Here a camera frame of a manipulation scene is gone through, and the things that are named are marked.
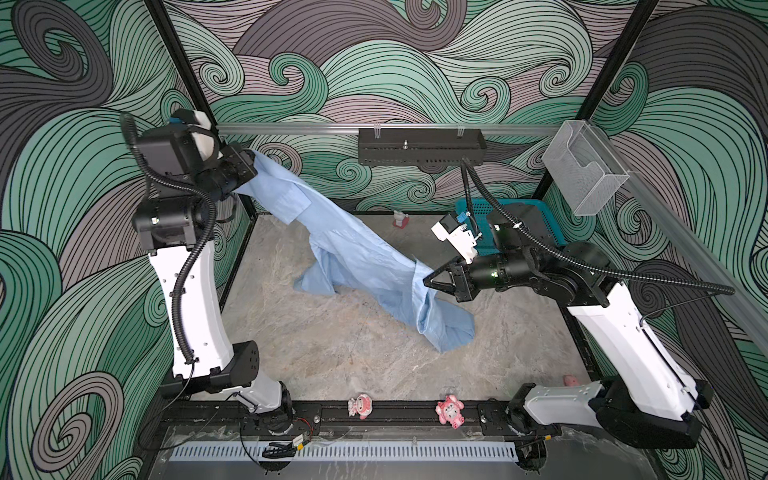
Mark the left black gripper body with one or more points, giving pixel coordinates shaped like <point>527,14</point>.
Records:
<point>230,173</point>

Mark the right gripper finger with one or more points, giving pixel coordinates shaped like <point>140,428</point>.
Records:
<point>444,287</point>
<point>445,268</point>

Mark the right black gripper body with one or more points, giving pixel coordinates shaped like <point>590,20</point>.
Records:
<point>489,272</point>

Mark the light blue long sleeve shirt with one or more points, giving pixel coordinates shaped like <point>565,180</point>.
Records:
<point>348,253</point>

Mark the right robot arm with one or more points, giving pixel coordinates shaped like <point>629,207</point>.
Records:
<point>651,402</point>

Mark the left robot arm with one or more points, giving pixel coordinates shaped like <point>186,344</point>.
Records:
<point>188,173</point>

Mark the teal plastic basket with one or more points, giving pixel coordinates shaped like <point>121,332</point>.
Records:
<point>482,209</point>

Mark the pink pig plush toy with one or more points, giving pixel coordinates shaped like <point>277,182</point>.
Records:
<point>449,411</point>

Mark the small pink floor toy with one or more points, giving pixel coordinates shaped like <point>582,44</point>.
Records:
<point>570,381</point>

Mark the pink white plush toy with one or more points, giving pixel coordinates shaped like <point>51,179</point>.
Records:
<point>360,406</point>

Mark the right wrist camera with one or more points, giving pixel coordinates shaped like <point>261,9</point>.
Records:
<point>454,229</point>

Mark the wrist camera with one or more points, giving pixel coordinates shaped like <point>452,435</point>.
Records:
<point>454,229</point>
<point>199,125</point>

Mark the aluminium back wall rail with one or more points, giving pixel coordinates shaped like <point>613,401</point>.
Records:
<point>304,128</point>

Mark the aluminium wall rail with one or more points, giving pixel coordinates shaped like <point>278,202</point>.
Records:
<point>304,128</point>
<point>710,207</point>

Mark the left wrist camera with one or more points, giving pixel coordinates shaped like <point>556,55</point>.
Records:
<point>199,125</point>

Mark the black perforated wall tray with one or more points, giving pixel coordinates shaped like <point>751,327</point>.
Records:
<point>421,147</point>

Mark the clear acrylic wall box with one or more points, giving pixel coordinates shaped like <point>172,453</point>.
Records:
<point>585,166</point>

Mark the aluminium right wall rail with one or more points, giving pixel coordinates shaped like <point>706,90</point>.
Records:
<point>710,207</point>

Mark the black front mounting rail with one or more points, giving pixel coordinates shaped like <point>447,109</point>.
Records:
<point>327,418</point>

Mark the white slotted cable duct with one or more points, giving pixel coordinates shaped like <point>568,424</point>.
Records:
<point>354,451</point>

